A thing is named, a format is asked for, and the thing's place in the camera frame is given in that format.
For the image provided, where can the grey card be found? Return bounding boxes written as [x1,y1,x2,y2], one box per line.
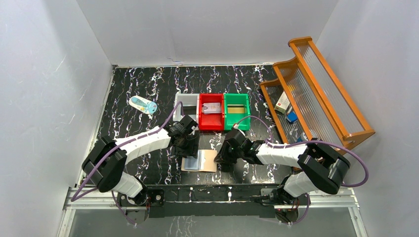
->
[182,156,201,171]

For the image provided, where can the grey cards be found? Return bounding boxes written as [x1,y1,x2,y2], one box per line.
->
[202,102,222,114]

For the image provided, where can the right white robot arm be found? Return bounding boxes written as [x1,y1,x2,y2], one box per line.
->
[214,128,350,204]

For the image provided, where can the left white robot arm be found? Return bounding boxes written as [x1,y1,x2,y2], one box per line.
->
[82,115,198,205]

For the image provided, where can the black card in white bin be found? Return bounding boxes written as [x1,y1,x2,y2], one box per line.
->
[183,106,197,115]

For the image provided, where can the gold card in green bin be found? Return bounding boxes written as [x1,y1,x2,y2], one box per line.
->
[227,104,246,114]

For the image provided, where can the green plastic bin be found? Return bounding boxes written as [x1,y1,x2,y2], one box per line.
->
[223,93,251,130]

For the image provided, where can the red plastic bin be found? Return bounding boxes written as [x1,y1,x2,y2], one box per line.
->
[198,93,225,131]

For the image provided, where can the white plastic bin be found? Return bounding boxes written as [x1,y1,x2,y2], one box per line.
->
[172,93,200,123]

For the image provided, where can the oval white blue package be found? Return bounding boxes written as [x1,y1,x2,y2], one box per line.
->
[128,96,158,115]

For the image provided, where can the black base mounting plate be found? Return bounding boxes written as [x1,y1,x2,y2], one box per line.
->
[117,184,308,221]

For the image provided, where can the blue small object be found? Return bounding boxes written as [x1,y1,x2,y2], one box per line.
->
[286,111,298,123]

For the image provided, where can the white red small box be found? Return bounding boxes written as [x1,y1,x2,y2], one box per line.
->
[274,91,290,114]

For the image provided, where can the blue tape roll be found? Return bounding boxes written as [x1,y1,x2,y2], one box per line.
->
[296,132,310,143]

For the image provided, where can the orange wooden shelf rack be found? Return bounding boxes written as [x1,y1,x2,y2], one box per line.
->
[260,37,375,150]

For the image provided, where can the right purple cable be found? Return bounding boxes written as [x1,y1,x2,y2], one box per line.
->
[233,115,370,225]

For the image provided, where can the aluminium frame rail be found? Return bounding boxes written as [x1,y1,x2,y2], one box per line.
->
[58,183,367,237]

